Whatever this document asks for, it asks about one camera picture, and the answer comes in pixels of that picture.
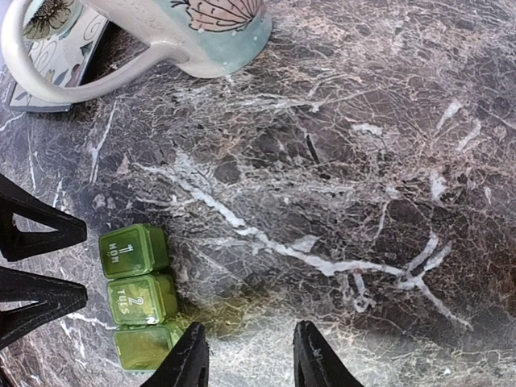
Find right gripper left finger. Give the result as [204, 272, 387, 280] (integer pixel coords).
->
[141, 322, 210, 387]

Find left light green bowl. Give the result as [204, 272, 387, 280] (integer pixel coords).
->
[22, 0, 83, 41]

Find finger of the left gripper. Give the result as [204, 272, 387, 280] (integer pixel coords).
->
[0, 173, 88, 263]
[1, 267, 88, 348]

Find floral square plate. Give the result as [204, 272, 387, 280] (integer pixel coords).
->
[6, 7, 109, 113]

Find cream coral pattern mug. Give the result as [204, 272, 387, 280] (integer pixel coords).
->
[0, 0, 273, 104]

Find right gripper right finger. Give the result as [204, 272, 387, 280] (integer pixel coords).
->
[293, 320, 355, 387]

